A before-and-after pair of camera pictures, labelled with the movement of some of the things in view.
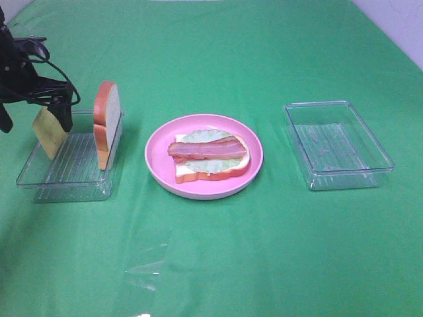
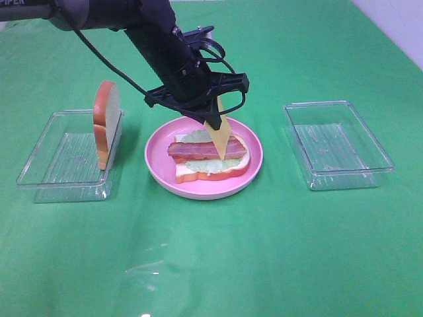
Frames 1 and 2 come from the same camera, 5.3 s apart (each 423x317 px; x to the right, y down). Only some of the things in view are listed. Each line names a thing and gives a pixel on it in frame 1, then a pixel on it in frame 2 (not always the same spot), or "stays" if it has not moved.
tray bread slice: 184,174 stays
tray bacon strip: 229,146 stays
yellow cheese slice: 49,131 to 221,136
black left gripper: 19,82 to 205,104
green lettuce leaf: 209,166 stays
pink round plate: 161,166 stays
